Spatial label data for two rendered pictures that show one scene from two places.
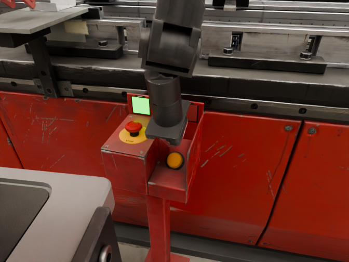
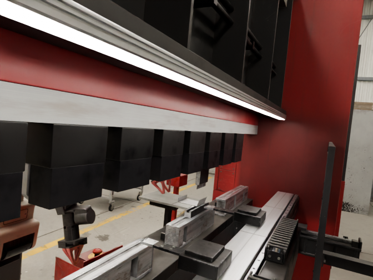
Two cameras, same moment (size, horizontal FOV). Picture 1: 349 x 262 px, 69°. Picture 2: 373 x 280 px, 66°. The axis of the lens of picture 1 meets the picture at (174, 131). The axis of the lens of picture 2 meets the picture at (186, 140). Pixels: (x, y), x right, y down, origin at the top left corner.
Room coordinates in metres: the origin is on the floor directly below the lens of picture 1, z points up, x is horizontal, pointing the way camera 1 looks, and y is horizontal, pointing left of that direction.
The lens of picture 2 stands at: (1.10, -0.96, 1.36)
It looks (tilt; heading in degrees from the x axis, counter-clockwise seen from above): 3 degrees down; 105
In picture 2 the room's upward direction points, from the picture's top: 5 degrees clockwise
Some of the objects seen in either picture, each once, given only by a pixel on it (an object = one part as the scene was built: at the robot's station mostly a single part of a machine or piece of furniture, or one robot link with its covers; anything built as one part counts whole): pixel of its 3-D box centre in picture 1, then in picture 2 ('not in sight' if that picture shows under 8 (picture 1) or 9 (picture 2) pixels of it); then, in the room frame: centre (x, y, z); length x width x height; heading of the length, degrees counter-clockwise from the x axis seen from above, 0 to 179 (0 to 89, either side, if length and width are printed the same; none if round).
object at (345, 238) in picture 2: not in sight; (292, 236); (1.31, 0.71, 0.81); 0.64 x 0.08 x 0.14; 169
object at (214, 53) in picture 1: (264, 61); not in sight; (0.67, -0.24, 0.89); 0.30 x 0.05 x 0.03; 79
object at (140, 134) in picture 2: not in sight; (125, 156); (0.74, -0.23, 1.26); 0.15 x 0.09 x 0.17; 79
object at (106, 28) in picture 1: (85, 33); (192, 224); (0.84, 0.28, 0.92); 0.39 x 0.06 x 0.10; 79
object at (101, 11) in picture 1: (70, 11); (197, 209); (0.85, 0.32, 0.98); 0.20 x 0.03 x 0.03; 79
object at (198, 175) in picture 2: not in sight; (202, 177); (0.85, 0.34, 1.13); 0.10 x 0.02 x 0.10; 79
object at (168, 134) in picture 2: not in sight; (161, 153); (0.77, -0.03, 1.26); 0.15 x 0.09 x 0.17; 79
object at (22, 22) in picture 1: (32, 17); (171, 199); (0.70, 0.37, 1.00); 0.26 x 0.18 x 0.01; 169
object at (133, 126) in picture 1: (134, 130); (97, 253); (0.49, 0.09, 0.79); 0.04 x 0.04 x 0.04
